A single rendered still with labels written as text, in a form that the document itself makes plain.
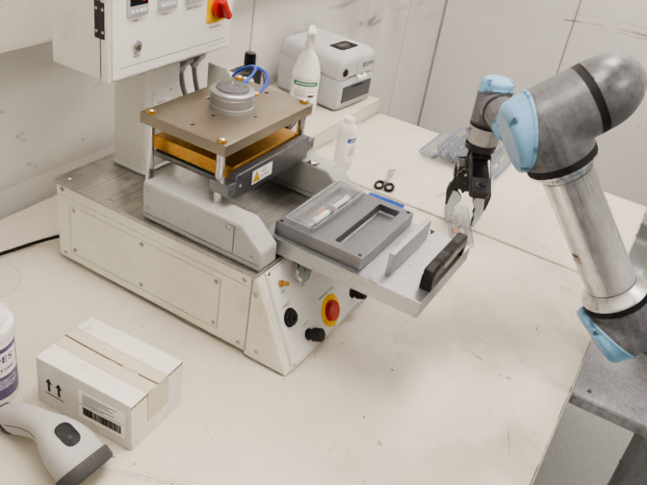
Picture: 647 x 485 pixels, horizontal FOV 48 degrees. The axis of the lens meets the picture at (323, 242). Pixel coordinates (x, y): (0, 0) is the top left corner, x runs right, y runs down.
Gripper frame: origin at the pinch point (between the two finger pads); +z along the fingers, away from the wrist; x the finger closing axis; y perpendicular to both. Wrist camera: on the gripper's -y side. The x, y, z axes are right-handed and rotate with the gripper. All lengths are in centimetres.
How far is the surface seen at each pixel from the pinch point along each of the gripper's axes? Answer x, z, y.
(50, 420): 65, -5, -85
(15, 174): 99, -5, -21
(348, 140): 29.8, -6.3, 21.6
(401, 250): 19, -23, -55
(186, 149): 58, -28, -43
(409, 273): 17, -19, -56
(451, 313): 3.8, 2.7, -34.0
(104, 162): 77, -15, -29
